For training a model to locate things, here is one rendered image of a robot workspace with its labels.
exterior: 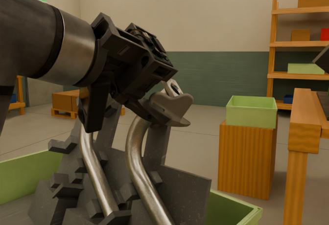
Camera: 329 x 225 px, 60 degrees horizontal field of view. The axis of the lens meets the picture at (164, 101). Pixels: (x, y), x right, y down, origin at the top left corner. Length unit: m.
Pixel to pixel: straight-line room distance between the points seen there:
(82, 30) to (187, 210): 0.34
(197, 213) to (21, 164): 0.56
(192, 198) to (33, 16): 0.36
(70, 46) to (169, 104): 0.18
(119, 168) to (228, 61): 5.99
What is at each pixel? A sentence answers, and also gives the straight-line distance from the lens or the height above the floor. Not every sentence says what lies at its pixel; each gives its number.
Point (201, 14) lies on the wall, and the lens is 6.75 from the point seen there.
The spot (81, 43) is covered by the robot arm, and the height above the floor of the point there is 1.26.
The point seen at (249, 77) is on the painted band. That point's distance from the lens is 6.47.
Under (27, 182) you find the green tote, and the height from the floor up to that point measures 0.88.
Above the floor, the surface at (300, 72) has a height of 0.87.
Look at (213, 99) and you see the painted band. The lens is 6.69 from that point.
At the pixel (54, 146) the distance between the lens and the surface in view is 0.79.
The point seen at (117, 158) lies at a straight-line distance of 0.64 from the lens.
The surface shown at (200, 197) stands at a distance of 0.49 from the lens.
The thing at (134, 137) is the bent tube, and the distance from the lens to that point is 0.51.
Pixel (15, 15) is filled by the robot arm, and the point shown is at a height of 1.28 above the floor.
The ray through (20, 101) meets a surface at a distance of 6.30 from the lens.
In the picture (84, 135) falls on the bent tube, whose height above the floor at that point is 1.07.
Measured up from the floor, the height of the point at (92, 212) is 0.95.
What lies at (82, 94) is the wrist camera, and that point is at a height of 1.19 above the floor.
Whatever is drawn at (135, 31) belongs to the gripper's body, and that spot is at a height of 1.27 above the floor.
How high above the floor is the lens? 1.25
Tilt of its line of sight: 10 degrees down
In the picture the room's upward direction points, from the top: straight up
